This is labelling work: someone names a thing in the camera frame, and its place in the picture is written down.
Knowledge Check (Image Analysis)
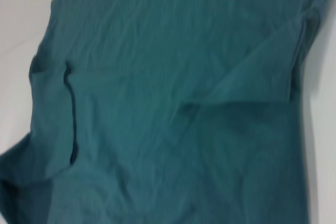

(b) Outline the teal blue shirt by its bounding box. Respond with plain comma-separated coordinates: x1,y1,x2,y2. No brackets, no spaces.
0,0,330,224

